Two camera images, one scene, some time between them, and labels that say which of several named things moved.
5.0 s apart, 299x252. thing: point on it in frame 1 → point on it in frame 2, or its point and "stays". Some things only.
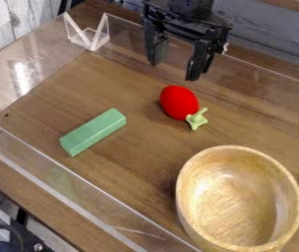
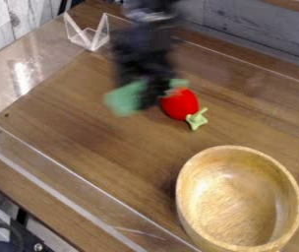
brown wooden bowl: x=239 y=201 stays
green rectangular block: x=94 y=131 → x=122 y=99
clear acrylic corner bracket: x=89 y=37 stays
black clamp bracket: x=31 y=241 stays
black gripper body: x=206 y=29 → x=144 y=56
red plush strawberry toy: x=181 y=104 stays
